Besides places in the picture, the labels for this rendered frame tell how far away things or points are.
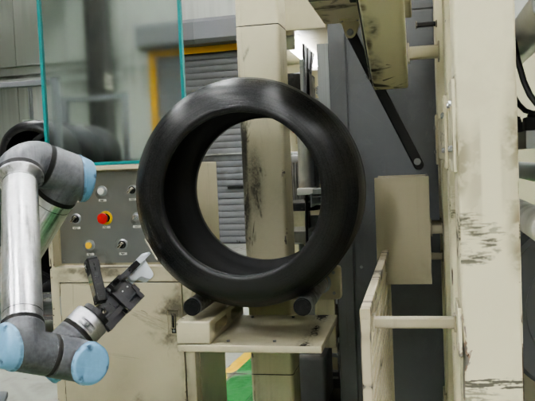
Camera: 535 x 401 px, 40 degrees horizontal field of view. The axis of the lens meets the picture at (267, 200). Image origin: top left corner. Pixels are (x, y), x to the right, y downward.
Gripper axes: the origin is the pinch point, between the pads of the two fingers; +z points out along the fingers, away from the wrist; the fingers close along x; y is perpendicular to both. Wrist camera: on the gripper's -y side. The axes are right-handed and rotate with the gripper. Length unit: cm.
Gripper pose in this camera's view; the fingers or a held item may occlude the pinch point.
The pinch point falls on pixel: (143, 254)
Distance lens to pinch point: 185.3
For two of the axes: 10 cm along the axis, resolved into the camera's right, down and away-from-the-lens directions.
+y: 7.0, 7.1, 0.8
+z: 5.9, -6.3, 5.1
